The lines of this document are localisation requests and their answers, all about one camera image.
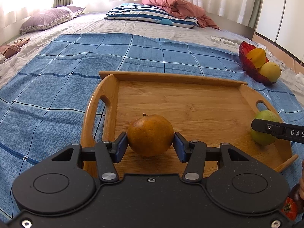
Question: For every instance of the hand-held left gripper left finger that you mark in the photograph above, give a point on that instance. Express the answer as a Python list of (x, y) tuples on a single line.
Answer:
[(121, 146)]

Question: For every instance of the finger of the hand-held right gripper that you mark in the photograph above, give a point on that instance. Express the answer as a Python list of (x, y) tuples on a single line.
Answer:
[(261, 125)]

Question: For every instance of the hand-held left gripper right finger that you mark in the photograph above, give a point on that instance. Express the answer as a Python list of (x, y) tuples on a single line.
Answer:
[(179, 147)]

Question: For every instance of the green round fruit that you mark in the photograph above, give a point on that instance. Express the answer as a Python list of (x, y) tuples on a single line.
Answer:
[(267, 114)]

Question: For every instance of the orange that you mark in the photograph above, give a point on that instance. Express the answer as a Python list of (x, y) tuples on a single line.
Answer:
[(149, 135)]

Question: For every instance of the wooden tray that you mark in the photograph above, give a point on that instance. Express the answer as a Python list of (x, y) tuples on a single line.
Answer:
[(190, 104)]

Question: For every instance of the red tomato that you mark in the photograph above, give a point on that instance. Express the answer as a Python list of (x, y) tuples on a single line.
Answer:
[(288, 207)]

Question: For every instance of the person's right hand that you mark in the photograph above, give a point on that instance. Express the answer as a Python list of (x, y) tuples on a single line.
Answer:
[(302, 178)]

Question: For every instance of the yellow mango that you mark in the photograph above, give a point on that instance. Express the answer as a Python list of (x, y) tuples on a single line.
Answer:
[(269, 72)]

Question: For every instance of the red glass bowl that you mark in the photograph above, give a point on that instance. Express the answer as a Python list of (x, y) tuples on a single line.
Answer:
[(245, 57)]

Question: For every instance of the white flat box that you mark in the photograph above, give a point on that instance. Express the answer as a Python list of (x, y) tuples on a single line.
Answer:
[(215, 38), (229, 41)]

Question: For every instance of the blue checked blanket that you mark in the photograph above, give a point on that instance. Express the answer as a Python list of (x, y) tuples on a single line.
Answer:
[(59, 76)]

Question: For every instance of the white wardrobe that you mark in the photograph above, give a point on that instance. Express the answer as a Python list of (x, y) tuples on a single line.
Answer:
[(285, 11)]

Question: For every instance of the grey bed sheet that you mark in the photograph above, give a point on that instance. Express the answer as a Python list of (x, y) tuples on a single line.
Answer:
[(95, 23)]

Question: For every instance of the blue white striped pillow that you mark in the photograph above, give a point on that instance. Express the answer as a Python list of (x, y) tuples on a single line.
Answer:
[(142, 13)]

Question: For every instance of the pink blanket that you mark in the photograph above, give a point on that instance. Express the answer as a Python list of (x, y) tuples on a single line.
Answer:
[(180, 7)]

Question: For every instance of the brown cloth item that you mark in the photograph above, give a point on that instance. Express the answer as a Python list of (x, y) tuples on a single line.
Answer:
[(9, 51)]

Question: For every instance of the purple pillow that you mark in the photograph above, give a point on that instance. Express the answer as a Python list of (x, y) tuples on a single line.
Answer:
[(45, 19)]

